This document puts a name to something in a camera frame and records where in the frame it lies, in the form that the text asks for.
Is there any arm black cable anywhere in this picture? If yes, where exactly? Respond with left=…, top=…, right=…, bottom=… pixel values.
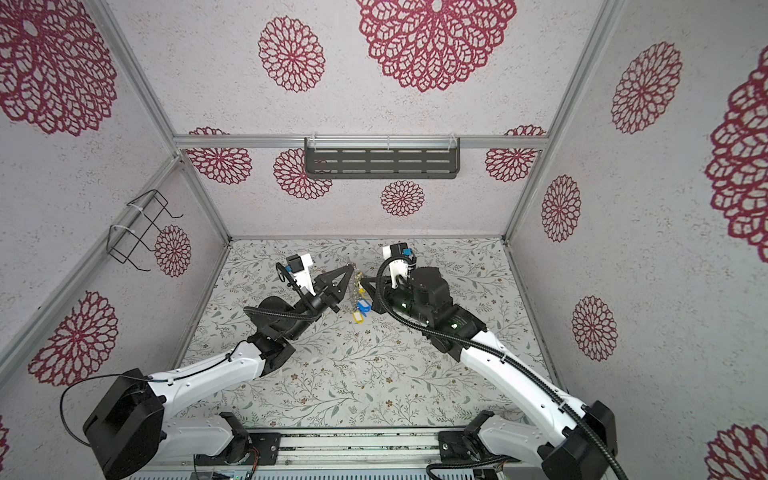
left=58, top=338, right=250, bottom=448
left=374, top=256, right=630, bottom=480

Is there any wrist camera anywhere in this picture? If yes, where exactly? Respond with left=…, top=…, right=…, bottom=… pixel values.
left=286, top=253, right=315, bottom=295
left=382, top=242, right=416, bottom=289

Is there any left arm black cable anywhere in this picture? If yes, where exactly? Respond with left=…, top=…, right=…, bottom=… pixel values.
left=58, top=338, right=250, bottom=448

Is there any black wire wall rack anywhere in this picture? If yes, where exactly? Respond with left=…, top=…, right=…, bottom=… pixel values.
left=105, top=189, right=183, bottom=273

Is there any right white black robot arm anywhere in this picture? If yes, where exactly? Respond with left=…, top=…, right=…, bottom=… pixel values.
left=361, top=267, right=627, bottom=479

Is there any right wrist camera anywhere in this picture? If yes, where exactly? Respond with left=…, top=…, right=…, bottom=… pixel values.
left=382, top=242, right=416, bottom=289

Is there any dark metal wall shelf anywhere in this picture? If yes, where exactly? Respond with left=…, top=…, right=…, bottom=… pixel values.
left=304, top=137, right=461, bottom=180

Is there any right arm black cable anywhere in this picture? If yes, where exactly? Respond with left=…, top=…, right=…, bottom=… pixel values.
left=374, top=256, right=630, bottom=480

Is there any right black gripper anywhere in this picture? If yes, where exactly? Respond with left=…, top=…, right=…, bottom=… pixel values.
left=363, top=276, right=436, bottom=332

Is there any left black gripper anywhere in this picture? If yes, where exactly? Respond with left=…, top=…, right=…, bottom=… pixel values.
left=285, top=264, right=352, bottom=342

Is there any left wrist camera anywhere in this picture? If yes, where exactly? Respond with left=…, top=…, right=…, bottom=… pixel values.
left=286, top=253, right=315, bottom=295

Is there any blue key tag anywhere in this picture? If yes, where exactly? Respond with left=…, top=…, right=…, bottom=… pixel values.
left=357, top=299, right=372, bottom=315

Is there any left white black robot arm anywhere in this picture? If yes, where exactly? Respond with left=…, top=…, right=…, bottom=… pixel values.
left=83, top=256, right=354, bottom=479

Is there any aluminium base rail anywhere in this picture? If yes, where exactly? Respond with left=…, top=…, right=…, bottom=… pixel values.
left=106, top=425, right=610, bottom=472

